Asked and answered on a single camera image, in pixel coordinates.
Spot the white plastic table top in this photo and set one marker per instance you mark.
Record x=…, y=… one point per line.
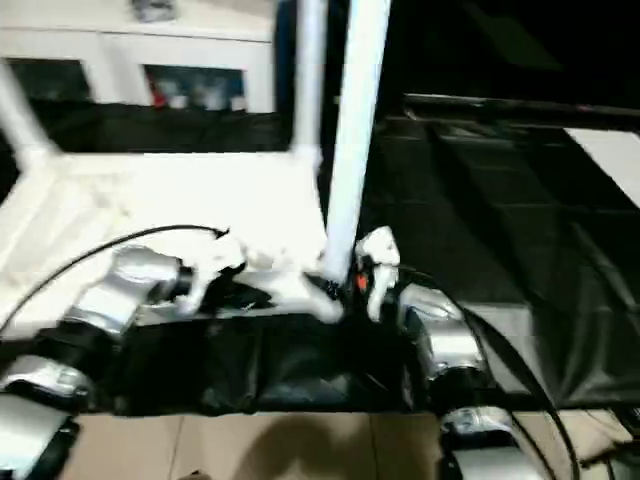
x=175, y=195

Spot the white plastic table leg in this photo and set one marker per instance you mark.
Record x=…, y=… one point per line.
x=310, y=75
x=25, y=115
x=357, y=125

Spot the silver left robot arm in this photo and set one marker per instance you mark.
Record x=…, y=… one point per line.
x=115, y=295

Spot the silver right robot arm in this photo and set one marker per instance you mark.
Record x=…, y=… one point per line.
x=450, y=340

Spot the black glossy mat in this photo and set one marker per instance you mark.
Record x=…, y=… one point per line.
x=500, y=240

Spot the small red box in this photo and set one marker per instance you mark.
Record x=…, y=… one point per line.
x=159, y=95

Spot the long black bar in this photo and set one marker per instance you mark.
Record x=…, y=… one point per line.
x=525, y=104

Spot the white sideboard with glass doors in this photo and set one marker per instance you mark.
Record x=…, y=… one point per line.
x=125, y=42

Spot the flat white board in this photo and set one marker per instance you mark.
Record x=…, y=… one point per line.
x=610, y=160

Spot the dark patterned ornament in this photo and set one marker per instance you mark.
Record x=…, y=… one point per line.
x=154, y=9

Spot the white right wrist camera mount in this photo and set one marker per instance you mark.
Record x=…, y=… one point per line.
x=380, y=250

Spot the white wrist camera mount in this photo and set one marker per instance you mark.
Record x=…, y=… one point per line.
x=215, y=260
x=380, y=250

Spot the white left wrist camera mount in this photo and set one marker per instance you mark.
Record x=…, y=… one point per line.
x=215, y=260

